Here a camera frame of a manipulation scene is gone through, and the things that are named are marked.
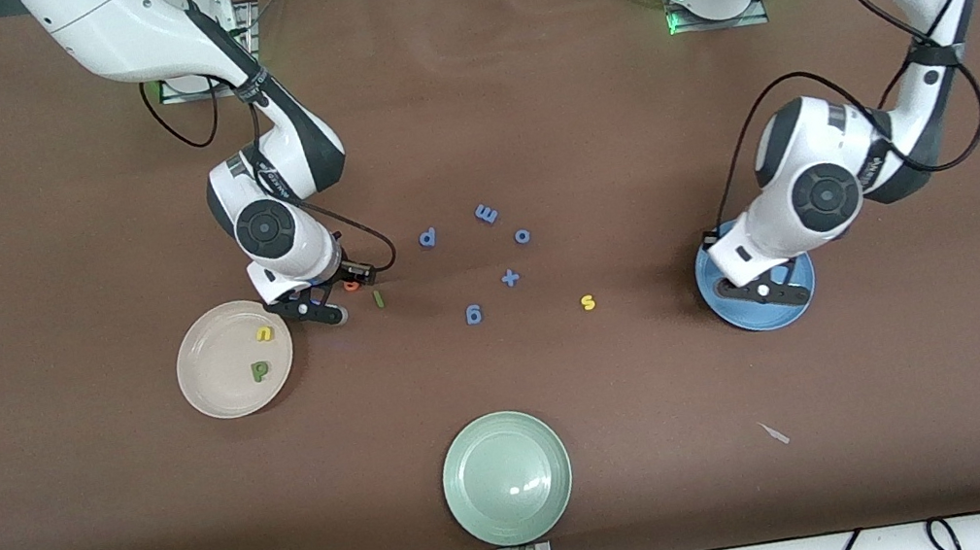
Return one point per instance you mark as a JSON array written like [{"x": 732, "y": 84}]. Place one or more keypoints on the blue foam letter o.
[{"x": 517, "y": 237}]

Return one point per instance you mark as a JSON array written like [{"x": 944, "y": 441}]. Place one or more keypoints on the yellow foam letter s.
[{"x": 588, "y": 303}]

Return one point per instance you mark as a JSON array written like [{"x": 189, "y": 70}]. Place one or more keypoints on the beige round plate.
[{"x": 221, "y": 377}]

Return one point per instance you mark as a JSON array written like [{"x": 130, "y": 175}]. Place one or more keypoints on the blue foam letter p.
[{"x": 428, "y": 237}]

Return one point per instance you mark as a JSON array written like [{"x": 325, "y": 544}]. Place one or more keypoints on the green foam letter p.
[{"x": 259, "y": 370}]

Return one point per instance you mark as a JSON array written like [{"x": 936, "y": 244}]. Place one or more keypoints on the green round plate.
[{"x": 507, "y": 478}]

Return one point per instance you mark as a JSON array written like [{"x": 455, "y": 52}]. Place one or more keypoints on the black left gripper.
[{"x": 705, "y": 236}]

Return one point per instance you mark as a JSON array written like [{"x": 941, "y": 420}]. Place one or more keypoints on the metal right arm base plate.
[{"x": 245, "y": 19}]

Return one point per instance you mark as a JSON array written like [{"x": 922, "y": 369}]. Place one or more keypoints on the blue foam letter g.
[{"x": 474, "y": 315}]

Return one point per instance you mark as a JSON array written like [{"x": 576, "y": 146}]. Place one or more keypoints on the blue foam plus sign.
[{"x": 510, "y": 278}]

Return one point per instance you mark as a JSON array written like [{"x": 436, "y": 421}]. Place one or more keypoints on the green foam letter l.
[{"x": 378, "y": 299}]

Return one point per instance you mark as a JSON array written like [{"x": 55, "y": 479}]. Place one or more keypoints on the orange foam letter e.
[{"x": 351, "y": 286}]

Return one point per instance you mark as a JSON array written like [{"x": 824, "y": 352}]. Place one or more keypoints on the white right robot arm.
[{"x": 115, "y": 19}]

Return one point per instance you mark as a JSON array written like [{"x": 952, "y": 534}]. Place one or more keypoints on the brown table mat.
[{"x": 466, "y": 121}]

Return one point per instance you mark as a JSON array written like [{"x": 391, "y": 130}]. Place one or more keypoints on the blue foam letter m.
[{"x": 486, "y": 214}]

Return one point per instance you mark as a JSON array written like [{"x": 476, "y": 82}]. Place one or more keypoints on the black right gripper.
[{"x": 339, "y": 277}]

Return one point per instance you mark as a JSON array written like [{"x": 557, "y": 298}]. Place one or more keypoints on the white tape scrap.
[{"x": 776, "y": 434}]

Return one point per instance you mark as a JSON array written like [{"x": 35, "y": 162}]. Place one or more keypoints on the blue round plate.
[{"x": 753, "y": 320}]

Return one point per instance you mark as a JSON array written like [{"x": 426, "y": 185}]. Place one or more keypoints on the yellow foam letter n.
[{"x": 264, "y": 333}]

